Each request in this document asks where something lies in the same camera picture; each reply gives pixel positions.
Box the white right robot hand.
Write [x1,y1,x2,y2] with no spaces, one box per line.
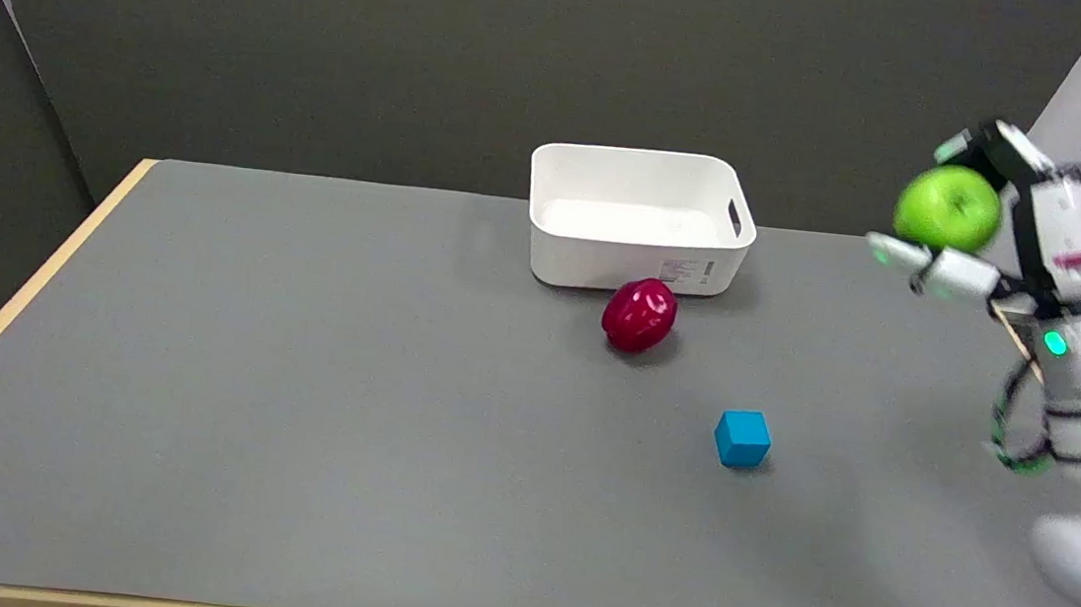
[860,108,1081,324]

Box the green apple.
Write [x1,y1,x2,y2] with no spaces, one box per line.
[890,160,1008,258]

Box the white plastic storage box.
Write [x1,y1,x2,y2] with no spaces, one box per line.
[518,138,764,306]

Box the blue cube block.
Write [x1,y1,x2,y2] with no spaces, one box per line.
[712,407,776,473]

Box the red bell pepper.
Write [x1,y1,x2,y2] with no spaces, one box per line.
[598,273,681,359]

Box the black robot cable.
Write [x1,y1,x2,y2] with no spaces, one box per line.
[982,353,1063,479]

